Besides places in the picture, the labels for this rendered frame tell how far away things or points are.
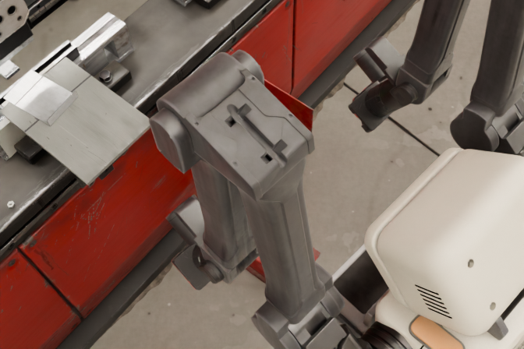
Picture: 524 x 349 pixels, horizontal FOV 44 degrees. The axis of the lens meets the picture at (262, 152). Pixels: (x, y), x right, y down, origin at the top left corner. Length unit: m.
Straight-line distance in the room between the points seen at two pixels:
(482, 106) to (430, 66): 0.10
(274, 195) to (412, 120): 1.98
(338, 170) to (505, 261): 1.59
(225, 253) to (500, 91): 0.45
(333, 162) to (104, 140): 1.25
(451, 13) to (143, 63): 0.84
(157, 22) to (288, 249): 1.05
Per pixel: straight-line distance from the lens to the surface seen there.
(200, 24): 1.63
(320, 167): 2.39
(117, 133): 1.33
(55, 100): 1.41
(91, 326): 2.20
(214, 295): 2.21
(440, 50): 1.01
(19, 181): 1.48
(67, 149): 1.34
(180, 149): 0.59
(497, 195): 0.83
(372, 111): 1.23
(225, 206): 0.74
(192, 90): 0.58
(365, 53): 1.14
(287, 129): 0.57
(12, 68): 1.49
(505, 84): 0.98
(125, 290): 2.21
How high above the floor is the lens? 2.10
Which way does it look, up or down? 60 degrees down
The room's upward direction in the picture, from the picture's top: 3 degrees counter-clockwise
